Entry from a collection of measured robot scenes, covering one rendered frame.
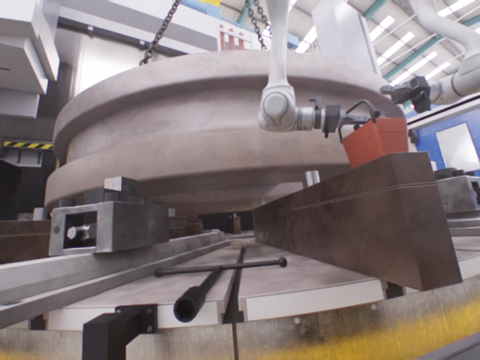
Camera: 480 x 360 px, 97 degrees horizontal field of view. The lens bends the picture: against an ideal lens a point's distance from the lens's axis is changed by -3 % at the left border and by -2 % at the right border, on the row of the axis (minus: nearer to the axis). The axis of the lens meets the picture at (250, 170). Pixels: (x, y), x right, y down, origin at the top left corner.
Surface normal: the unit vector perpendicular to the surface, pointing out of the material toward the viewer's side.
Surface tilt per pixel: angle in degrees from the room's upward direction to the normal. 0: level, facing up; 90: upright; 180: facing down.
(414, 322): 90
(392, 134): 97
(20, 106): 90
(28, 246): 90
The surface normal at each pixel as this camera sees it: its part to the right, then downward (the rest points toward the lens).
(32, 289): 0.97, -0.14
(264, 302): 0.03, -0.23
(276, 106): -0.23, 0.18
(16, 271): 0.89, -0.44
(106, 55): 0.52, -0.25
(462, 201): -0.84, -0.04
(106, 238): -0.22, -0.21
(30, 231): 0.82, -0.21
